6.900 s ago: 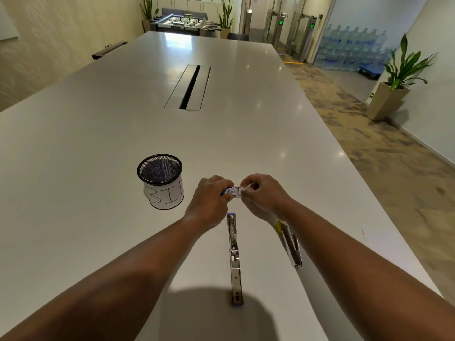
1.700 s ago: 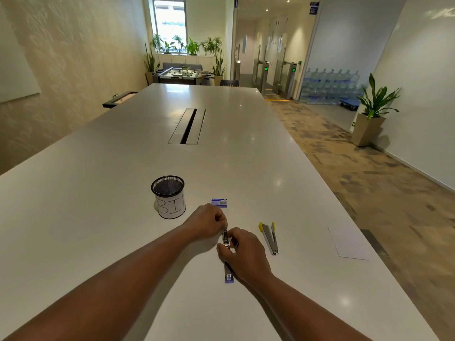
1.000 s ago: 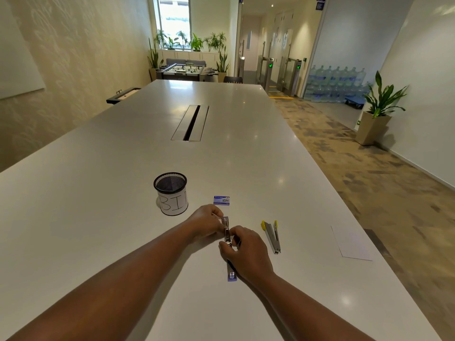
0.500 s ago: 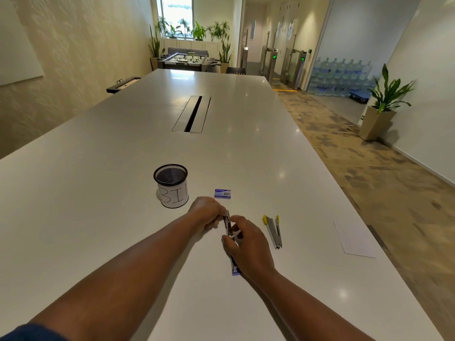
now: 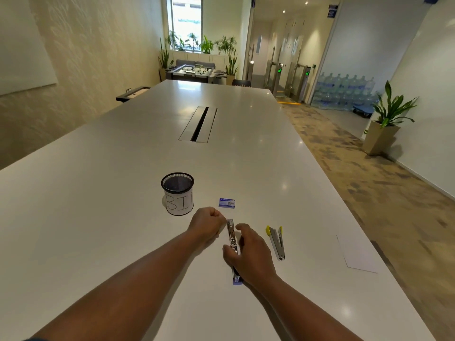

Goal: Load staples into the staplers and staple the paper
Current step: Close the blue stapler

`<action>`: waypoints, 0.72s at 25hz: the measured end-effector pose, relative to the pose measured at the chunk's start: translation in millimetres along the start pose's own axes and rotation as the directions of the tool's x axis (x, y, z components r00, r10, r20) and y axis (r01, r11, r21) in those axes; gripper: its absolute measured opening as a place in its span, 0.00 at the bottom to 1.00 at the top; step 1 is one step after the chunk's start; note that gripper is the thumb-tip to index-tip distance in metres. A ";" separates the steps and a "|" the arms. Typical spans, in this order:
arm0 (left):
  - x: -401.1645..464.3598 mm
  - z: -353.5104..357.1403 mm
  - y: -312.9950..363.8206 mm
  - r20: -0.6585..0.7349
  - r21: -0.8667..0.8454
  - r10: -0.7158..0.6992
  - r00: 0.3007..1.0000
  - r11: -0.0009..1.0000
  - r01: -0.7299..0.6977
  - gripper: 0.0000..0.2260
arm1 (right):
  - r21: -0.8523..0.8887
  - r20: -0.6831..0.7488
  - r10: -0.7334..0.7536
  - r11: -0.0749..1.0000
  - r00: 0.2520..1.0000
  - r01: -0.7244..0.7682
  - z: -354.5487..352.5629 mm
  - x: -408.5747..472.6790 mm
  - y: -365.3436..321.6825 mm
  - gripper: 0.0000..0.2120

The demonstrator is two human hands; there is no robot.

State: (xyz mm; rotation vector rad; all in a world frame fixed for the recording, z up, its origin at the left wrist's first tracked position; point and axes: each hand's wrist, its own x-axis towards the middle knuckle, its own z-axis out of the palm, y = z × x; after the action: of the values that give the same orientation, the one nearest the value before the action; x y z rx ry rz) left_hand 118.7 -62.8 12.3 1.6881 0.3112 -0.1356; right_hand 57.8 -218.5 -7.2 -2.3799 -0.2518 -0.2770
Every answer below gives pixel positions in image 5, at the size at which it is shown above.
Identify person's right hand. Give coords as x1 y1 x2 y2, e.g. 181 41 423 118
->
223 223 278 287

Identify person's left hand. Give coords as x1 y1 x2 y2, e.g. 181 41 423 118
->
188 207 227 242

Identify blue metal stapler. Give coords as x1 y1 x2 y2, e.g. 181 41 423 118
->
226 219 244 285

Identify person's right forearm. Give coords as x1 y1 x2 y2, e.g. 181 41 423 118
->
249 274 364 341

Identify person's left forearm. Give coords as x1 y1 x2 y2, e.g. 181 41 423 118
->
31 227 204 341

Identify black mesh cup, paper label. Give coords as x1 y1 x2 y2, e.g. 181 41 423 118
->
161 172 195 216

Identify yellow grey stapler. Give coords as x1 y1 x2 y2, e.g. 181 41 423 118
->
265 226 286 262

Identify white paper sheet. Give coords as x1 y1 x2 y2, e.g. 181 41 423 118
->
336 234 378 274

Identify foosball table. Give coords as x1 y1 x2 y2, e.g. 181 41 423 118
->
165 59 227 85

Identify tall plant in beige pot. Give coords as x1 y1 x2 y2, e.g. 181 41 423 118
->
225 49 239 86
157 38 175 83

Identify metal turnstile gate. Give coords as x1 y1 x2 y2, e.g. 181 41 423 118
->
287 62 312 103
264 60 284 95

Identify row of windowsill plants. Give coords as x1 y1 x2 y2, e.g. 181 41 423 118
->
166 30 237 55

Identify stack of water bottles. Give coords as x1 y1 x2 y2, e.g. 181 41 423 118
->
311 72 378 111

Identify green plant in beige pot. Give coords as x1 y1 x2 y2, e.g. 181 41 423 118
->
362 80 419 156

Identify window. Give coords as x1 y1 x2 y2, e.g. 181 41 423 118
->
170 0 203 51

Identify table cable slot cover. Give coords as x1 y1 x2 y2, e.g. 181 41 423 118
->
178 106 218 144

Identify white wall board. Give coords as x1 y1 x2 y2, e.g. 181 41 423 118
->
0 0 58 96

